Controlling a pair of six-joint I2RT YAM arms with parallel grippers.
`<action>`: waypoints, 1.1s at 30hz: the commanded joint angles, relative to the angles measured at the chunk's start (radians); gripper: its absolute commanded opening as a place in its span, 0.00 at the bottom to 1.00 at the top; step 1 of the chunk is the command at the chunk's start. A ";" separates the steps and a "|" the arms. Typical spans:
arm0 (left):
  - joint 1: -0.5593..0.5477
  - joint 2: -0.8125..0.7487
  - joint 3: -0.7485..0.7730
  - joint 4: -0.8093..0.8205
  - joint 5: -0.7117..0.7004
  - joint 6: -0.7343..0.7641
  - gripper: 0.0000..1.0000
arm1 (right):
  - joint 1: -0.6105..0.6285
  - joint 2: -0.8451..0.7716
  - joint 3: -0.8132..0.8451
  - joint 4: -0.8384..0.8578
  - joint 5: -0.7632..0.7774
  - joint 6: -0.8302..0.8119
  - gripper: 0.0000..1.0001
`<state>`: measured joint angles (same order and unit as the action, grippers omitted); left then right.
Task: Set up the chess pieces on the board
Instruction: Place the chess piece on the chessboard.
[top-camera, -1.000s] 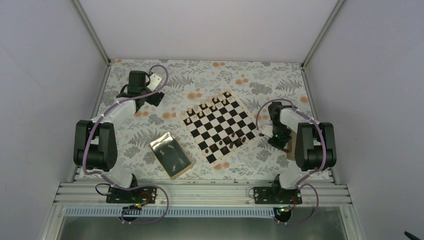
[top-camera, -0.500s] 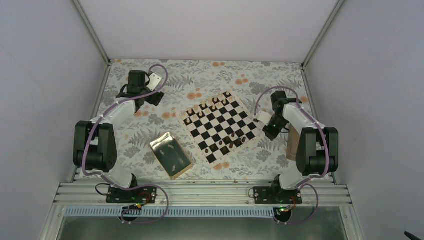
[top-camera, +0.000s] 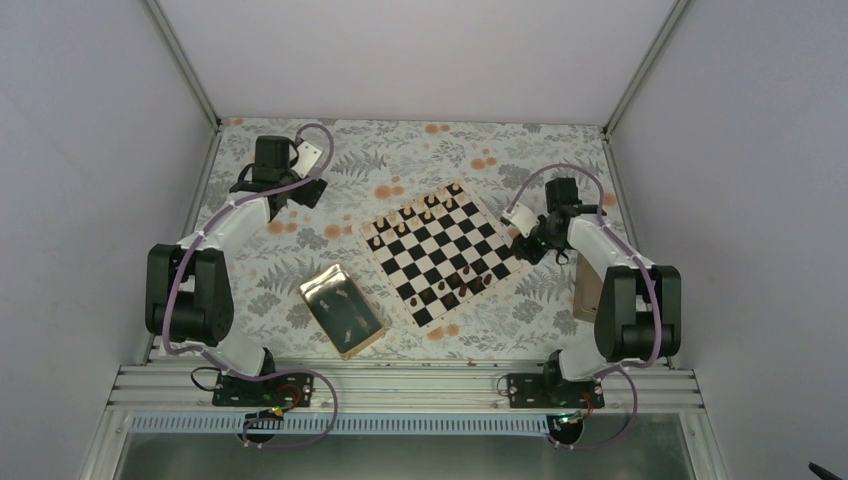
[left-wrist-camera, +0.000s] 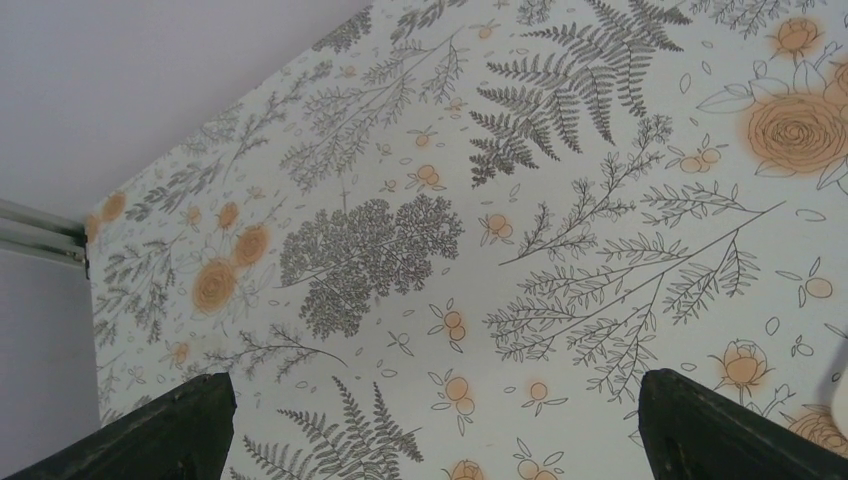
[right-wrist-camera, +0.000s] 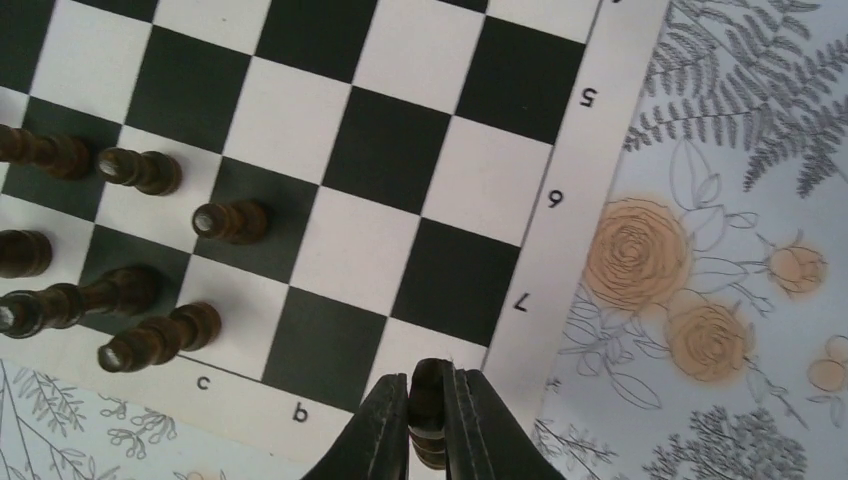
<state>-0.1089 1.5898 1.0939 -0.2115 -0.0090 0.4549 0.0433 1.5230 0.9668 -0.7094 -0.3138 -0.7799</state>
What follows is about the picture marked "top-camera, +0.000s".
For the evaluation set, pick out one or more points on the floral patterned table mat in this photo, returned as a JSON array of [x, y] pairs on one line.
[[378, 166]]

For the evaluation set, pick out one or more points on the gold tin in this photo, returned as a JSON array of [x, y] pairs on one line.
[[587, 291], [342, 311]]

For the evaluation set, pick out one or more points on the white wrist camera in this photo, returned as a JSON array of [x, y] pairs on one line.
[[521, 218], [308, 157]]

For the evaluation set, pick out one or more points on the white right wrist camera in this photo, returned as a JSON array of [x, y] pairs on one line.
[[521, 218]]

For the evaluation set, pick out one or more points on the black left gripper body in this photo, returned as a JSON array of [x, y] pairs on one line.
[[306, 196]]

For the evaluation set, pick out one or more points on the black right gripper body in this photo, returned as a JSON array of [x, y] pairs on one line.
[[535, 254]]

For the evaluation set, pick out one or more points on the aluminium rail frame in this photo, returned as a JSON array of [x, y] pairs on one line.
[[397, 397]]

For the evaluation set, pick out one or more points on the gold tin left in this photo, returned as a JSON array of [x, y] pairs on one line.
[[342, 311]]

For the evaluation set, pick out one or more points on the black and white chessboard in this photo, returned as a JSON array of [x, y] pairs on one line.
[[424, 241]]

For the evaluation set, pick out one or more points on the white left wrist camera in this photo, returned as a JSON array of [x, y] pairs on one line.
[[308, 157]]

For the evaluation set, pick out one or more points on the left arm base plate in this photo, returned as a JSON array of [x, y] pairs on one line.
[[292, 390]]

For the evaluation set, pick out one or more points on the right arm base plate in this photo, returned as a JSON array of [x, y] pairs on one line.
[[553, 391]]

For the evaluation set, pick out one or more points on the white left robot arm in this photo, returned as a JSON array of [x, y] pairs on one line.
[[189, 302]]

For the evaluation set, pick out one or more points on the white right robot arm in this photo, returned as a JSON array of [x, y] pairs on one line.
[[638, 316]]

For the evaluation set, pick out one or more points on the gold tin right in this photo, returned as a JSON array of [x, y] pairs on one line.
[[587, 291]]

